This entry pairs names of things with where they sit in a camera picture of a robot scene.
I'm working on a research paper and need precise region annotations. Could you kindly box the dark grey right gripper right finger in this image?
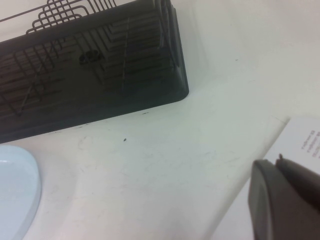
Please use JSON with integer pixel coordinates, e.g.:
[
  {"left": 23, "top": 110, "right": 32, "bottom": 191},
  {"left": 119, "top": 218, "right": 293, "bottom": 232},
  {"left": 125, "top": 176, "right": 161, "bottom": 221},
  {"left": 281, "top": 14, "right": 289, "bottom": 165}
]
[{"left": 276, "top": 156, "right": 320, "bottom": 199}]

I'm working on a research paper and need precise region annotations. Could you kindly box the white printed paper sheet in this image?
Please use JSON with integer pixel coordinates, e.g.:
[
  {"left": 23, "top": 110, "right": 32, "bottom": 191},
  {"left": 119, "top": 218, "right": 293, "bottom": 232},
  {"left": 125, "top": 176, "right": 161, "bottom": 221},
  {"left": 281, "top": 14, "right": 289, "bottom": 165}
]
[{"left": 262, "top": 116, "right": 320, "bottom": 173}]

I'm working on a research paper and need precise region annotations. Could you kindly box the black wire dish rack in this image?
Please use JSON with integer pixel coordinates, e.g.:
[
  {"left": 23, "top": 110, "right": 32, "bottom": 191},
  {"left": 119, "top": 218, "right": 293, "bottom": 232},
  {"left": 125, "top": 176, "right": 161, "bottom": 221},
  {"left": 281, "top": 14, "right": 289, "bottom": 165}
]
[{"left": 0, "top": 0, "right": 181, "bottom": 118}]

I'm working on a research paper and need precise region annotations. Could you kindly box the light blue round plate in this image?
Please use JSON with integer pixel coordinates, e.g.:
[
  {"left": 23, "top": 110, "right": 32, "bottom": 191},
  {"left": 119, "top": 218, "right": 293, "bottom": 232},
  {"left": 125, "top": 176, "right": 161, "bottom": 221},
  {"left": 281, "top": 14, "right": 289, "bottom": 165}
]
[{"left": 0, "top": 144, "right": 42, "bottom": 240}]

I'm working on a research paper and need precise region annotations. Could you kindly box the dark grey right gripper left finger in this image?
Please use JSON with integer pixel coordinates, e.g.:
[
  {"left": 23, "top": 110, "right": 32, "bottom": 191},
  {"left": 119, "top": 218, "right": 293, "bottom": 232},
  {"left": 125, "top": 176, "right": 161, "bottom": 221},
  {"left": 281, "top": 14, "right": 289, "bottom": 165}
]
[{"left": 247, "top": 158, "right": 320, "bottom": 240}]

